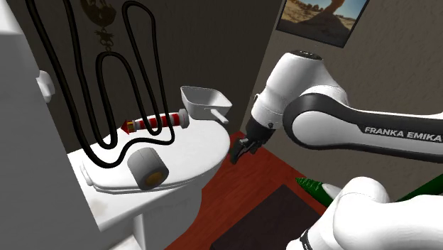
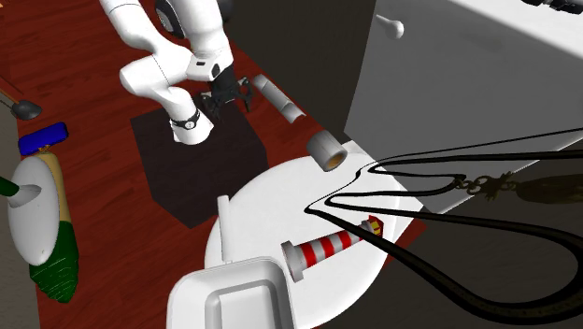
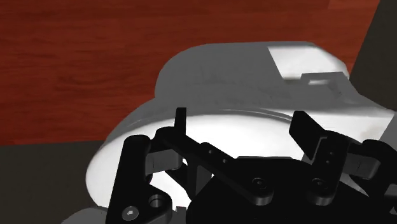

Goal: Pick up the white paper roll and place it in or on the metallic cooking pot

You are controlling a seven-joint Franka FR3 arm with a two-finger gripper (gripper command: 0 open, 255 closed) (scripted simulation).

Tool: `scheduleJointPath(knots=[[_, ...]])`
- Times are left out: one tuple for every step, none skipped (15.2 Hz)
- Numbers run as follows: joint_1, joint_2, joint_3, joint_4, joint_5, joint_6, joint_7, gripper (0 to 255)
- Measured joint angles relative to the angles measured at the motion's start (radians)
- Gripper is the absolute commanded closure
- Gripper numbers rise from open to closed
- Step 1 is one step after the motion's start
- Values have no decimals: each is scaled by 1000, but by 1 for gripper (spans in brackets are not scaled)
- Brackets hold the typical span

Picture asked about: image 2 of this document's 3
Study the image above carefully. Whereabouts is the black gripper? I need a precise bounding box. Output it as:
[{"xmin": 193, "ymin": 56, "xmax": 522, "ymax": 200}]
[{"xmin": 199, "ymin": 63, "xmax": 255, "ymax": 121}]

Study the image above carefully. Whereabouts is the grey tube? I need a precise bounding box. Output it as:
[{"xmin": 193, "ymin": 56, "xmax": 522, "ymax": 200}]
[{"xmin": 251, "ymin": 73, "xmax": 307, "ymax": 124}]

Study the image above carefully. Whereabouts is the dark robot stand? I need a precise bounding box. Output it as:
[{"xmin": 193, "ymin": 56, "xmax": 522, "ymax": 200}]
[{"xmin": 130, "ymin": 97, "xmax": 270, "ymax": 229}]

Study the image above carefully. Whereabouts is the grey paper roll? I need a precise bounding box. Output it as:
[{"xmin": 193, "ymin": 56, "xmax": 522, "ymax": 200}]
[{"xmin": 306, "ymin": 129, "xmax": 349, "ymax": 173}]

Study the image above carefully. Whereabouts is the white round disc with cone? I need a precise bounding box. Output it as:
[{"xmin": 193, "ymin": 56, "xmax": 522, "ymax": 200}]
[{"xmin": 7, "ymin": 155, "xmax": 61, "ymax": 267}]

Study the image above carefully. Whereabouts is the red white striped lighthouse figure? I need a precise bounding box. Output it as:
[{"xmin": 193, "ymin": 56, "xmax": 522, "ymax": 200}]
[{"xmin": 280, "ymin": 214, "xmax": 385, "ymax": 284}]

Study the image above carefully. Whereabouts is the black plunger wooden handle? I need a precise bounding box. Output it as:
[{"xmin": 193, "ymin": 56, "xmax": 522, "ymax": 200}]
[{"xmin": 0, "ymin": 87, "xmax": 44, "ymax": 122}]

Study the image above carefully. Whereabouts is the green handle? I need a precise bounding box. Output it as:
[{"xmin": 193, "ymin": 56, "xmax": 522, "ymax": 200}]
[{"xmin": 0, "ymin": 176, "xmax": 21, "ymax": 198}]

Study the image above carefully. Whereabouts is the black looped strap with chain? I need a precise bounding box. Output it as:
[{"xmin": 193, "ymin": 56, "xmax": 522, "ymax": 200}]
[{"xmin": 303, "ymin": 127, "xmax": 583, "ymax": 326}]

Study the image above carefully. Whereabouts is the blue block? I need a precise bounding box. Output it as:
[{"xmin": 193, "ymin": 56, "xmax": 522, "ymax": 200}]
[{"xmin": 17, "ymin": 121, "xmax": 70, "ymax": 156}]

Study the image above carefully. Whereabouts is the grey cabinet with knob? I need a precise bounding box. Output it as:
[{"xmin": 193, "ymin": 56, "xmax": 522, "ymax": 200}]
[{"xmin": 343, "ymin": 0, "xmax": 583, "ymax": 214}]

